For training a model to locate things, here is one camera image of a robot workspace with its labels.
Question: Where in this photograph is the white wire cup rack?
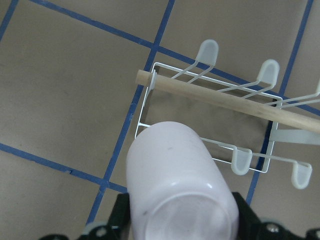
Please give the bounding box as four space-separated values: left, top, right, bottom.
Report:
136 39 320 190

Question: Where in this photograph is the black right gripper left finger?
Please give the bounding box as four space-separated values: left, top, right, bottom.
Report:
106 193 131 240

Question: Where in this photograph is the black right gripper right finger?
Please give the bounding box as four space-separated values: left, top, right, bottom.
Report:
232 192 261 240

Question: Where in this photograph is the pink cup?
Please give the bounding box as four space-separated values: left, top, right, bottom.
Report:
126 121 239 240

